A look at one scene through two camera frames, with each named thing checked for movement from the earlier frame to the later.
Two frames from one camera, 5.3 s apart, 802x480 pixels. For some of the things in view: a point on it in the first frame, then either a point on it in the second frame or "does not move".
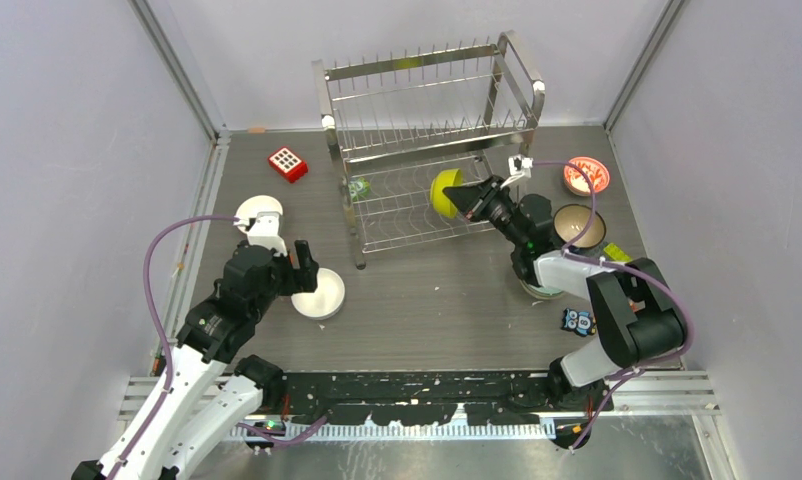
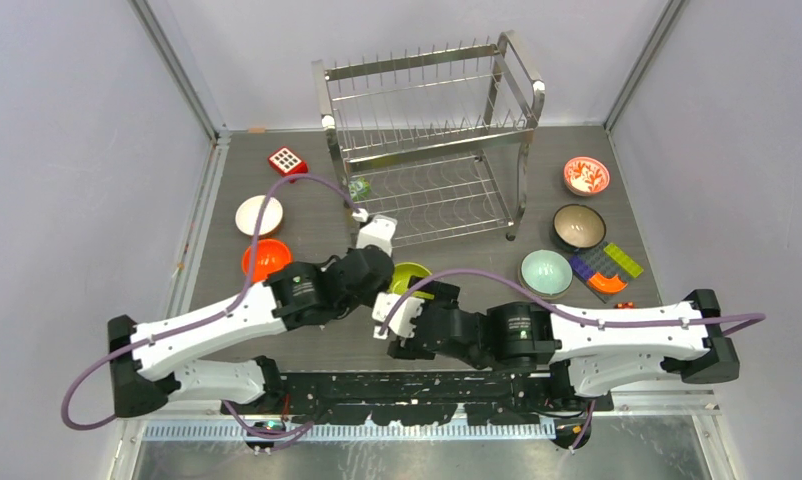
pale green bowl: [541, 292] does not move
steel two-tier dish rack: [396, 123] does not move
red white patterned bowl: [577, 183] does not move
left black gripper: [305, 278] to [370, 301]
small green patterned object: [358, 188] does not move
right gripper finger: [467, 197] to [412, 350]
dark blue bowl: [570, 221] does not move
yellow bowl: [446, 179] to [402, 273]
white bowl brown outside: [255, 205] does not move
